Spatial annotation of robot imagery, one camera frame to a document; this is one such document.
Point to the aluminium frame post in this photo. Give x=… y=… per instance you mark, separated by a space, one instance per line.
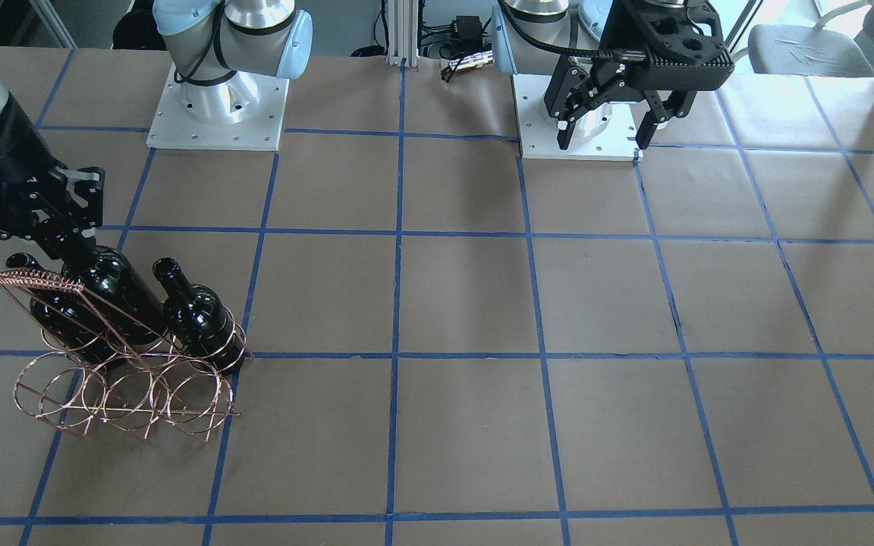
x=401 y=29

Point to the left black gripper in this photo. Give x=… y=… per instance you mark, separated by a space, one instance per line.
x=587 y=85

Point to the grey office chair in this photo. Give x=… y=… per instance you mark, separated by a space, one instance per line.
x=818 y=51

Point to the black bottle in basket end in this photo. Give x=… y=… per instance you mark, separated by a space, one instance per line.
x=199 y=321

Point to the black power adapter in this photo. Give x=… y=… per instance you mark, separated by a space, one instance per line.
x=467 y=29

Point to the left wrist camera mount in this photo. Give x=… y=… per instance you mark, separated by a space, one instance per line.
x=683 y=44

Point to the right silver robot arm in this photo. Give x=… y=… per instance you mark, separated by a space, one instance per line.
x=220 y=49

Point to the copper wire wine basket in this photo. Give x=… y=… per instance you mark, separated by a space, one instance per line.
x=106 y=381

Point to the black bottle under basket handle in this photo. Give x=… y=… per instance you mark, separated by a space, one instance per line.
x=77 y=328

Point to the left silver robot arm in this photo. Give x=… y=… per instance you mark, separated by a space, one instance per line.
x=528 y=37

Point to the black wine bottle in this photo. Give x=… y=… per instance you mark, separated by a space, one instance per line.
x=114 y=288

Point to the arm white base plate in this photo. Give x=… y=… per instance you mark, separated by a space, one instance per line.
x=244 y=114
x=608 y=133

